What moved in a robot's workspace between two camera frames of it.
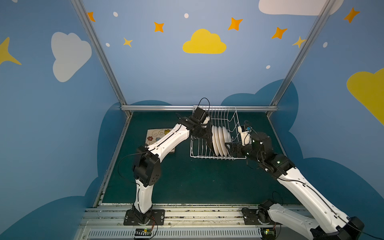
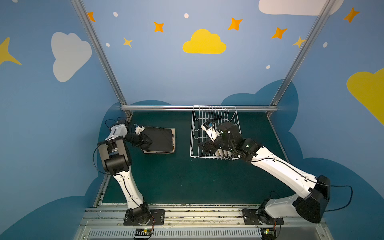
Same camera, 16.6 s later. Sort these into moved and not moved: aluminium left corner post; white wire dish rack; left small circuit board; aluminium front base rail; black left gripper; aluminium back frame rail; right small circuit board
Moved: black left gripper
Not moved: aluminium back frame rail; white wire dish rack; left small circuit board; right small circuit board; aluminium front base rail; aluminium left corner post
